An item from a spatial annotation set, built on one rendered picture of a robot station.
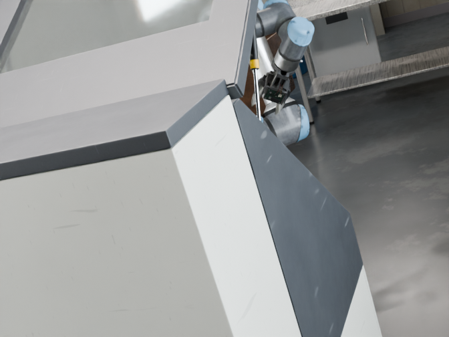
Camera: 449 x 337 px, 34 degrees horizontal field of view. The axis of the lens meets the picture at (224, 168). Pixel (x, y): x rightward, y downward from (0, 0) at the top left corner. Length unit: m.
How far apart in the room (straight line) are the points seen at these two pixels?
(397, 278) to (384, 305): 0.24
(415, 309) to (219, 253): 2.25
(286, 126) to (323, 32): 4.79
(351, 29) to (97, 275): 6.15
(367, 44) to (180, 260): 6.17
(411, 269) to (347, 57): 3.89
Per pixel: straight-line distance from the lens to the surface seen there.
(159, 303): 1.25
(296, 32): 2.14
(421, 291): 3.52
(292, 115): 2.51
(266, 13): 2.21
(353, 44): 7.28
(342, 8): 6.14
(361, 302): 2.04
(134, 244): 1.21
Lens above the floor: 1.75
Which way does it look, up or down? 17 degrees down
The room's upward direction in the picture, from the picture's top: 17 degrees counter-clockwise
